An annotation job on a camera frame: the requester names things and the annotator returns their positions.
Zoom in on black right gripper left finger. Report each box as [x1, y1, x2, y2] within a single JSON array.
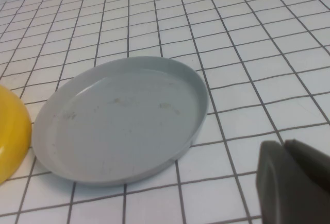
[[256, 140, 330, 224]]

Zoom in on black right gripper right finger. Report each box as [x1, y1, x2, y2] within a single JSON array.
[[284, 138, 330, 183]]

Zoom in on yellow banana with green tip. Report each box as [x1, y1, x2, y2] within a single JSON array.
[[0, 84, 32, 185]]

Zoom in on grey round plate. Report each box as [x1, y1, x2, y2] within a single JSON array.
[[31, 56, 208, 186]]

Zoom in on white grid tablecloth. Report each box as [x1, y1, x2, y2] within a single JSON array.
[[0, 0, 330, 224]]

